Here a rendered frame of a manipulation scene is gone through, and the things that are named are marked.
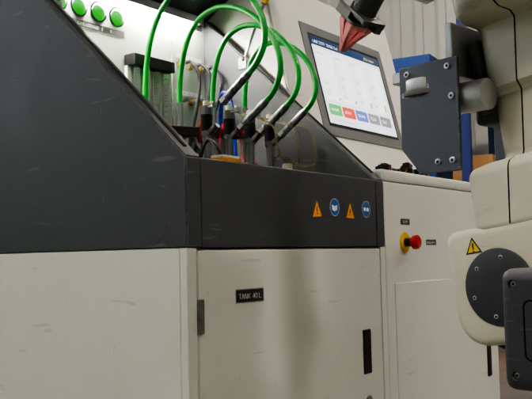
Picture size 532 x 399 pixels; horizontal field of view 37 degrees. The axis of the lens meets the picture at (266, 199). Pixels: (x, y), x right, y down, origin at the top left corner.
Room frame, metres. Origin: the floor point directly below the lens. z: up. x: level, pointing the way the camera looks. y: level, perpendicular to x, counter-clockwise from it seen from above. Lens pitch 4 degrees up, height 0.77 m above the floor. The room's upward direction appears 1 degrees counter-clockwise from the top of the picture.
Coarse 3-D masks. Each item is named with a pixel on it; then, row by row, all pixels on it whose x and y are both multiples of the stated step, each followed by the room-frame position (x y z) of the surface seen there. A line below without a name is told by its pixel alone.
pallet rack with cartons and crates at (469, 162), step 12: (396, 60) 7.13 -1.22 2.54; (408, 60) 7.07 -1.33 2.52; (420, 60) 7.01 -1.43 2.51; (432, 60) 7.04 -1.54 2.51; (396, 72) 7.13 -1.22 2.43; (468, 120) 6.64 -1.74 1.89; (468, 132) 6.64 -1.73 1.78; (492, 132) 7.33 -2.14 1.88; (468, 144) 6.64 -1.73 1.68; (492, 144) 7.33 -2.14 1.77; (468, 156) 6.64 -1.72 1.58; (480, 156) 6.75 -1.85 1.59; (492, 156) 6.70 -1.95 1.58; (468, 168) 6.65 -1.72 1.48; (468, 180) 6.65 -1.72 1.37
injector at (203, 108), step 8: (200, 112) 1.78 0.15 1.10; (208, 112) 1.78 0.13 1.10; (200, 120) 1.79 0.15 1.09; (208, 120) 1.78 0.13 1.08; (200, 128) 1.79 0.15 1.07; (208, 128) 1.78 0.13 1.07; (216, 128) 1.77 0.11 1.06; (208, 136) 1.78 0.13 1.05; (208, 144) 1.78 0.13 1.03; (208, 152) 1.78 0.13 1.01
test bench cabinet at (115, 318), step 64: (0, 256) 1.68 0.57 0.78; (64, 256) 1.55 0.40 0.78; (128, 256) 1.44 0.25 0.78; (192, 256) 1.36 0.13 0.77; (384, 256) 1.90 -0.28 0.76; (0, 320) 1.68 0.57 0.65; (64, 320) 1.55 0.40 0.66; (128, 320) 1.44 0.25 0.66; (192, 320) 1.36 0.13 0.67; (384, 320) 1.90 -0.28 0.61; (0, 384) 1.68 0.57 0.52; (64, 384) 1.55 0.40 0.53; (128, 384) 1.44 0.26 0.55; (192, 384) 1.36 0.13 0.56; (384, 384) 1.89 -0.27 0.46
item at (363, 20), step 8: (344, 0) 1.66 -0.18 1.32; (360, 0) 1.62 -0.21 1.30; (368, 0) 1.61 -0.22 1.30; (376, 0) 1.61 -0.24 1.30; (352, 8) 1.64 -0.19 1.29; (360, 8) 1.62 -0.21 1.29; (368, 8) 1.62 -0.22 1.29; (376, 8) 1.62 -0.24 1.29; (360, 16) 1.62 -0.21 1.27; (368, 16) 1.63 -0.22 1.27; (368, 24) 1.61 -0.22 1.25; (376, 24) 1.62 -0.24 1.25; (384, 24) 1.64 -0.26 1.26
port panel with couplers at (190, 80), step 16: (176, 48) 2.11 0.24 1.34; (192, 48) 2.16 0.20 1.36; (176, 64) 2.11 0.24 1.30; (176, 80) 2.11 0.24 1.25; (192, 80) 2.16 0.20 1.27; (176, 96) 2.11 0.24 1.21; (192, 96) 2.16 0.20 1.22; (176, 112) 2.11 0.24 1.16; (192, 112) 2.16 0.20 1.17; (192, 144) 2.16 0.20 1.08
